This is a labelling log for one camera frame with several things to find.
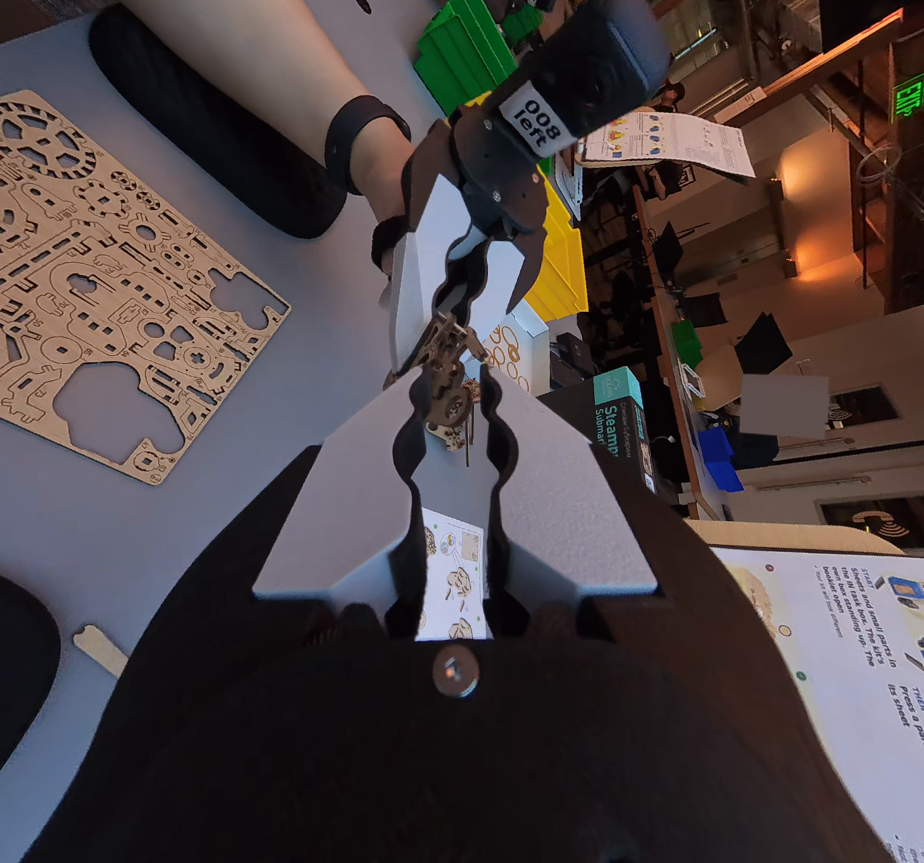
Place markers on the wooden puzzle sheet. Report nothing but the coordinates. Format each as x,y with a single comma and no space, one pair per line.
108,256

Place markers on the white cardboard tray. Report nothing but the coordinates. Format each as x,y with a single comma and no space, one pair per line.
530,343

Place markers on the person's left hand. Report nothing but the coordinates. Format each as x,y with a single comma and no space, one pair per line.
382,188

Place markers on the green plastic bin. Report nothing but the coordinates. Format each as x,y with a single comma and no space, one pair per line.
462,54
523,22

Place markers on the small black box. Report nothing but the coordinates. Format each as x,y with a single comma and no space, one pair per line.
570,357

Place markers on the black wrist rest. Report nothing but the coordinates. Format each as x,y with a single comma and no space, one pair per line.
216,134
25,661

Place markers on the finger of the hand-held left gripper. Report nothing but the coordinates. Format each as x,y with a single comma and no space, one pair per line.
473,278
415,278

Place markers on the black wristband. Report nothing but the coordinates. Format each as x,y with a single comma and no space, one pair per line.
346,126

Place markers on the wooden display board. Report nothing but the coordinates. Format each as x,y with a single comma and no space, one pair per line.
794,534

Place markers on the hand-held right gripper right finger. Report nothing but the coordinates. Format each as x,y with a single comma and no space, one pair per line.
570,516

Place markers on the person's left forearm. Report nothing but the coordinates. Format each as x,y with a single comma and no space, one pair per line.
238,33

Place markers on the pile of tan rubber bands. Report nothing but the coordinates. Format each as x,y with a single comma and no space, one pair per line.
505,357

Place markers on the small wooden stick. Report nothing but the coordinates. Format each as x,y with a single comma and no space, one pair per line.
101,650

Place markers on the grey desk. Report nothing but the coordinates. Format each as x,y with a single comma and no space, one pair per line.
216,538

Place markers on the dark model kit box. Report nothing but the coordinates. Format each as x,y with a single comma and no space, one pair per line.
613,430

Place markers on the green exit sign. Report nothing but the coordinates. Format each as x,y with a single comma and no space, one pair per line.
911,96

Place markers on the yellow plastic bin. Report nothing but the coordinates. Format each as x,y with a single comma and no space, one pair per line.
559,264

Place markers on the wooden gear assembly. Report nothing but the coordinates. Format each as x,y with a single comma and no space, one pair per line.
444,365

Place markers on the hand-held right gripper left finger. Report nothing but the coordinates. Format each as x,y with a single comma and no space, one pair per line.
339,509

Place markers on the paper sign on stand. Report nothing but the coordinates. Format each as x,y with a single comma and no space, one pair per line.
686,141

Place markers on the printed instruction sheet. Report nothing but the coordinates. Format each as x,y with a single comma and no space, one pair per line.
852,697

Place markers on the blue plastic bin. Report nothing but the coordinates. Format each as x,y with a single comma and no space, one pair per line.
722,462

